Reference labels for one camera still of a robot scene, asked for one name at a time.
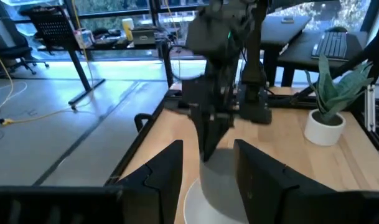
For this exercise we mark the black office chair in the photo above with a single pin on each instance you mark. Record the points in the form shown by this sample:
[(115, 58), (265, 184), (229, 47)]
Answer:
[(8, 53)]

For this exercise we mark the small grey phone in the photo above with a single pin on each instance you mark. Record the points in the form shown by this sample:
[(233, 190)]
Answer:
[(287, 20)]

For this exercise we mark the light grey bowl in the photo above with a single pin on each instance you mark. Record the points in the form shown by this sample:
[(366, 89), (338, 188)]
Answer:
[(218, 186)]

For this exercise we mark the yellow power plug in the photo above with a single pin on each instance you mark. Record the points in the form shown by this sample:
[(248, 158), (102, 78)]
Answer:
[(5, 121)]

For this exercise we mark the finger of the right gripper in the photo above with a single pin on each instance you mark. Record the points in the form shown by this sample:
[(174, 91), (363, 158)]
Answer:
[(221, 130), (204, 137)]

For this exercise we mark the black desk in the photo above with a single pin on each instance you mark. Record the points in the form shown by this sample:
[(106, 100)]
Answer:
[(301, 53)]

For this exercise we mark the black office desk frame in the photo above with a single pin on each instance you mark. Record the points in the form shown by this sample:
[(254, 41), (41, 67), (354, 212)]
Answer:
[(80, 71)]

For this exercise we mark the black computer mouse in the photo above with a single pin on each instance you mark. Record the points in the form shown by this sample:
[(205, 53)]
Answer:
[(337, 29)]

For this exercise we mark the grey box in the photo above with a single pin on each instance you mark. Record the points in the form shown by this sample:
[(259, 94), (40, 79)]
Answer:
[(143, 36)]

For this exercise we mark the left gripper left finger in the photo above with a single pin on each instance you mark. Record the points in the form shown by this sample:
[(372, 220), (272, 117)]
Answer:
[(158, 186)]

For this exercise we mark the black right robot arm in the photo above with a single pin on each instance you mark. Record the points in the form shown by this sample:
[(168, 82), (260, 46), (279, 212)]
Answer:
[(254, 62)]

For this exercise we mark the white and blue box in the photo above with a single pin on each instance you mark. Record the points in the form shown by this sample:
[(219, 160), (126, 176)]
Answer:
[(85, 37)]

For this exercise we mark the black keyboard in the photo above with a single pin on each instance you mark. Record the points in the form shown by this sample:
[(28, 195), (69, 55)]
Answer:
[(330, 45)]

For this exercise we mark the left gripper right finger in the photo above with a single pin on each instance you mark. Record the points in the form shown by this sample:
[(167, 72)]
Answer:
[(264, 193)]

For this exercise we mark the white bowl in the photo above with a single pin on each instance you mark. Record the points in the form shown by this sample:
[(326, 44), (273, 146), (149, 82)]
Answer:
[(195, 211)]

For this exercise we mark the yellow cup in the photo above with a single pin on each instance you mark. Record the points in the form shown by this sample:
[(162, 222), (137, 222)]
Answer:
[(128, 28)]

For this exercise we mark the dark grey desk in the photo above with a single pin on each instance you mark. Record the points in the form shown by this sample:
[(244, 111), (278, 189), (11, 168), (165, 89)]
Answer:
[(279, 34)]

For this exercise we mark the green plant in white pot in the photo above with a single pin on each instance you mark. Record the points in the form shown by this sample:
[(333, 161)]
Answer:
[(323, 130)]

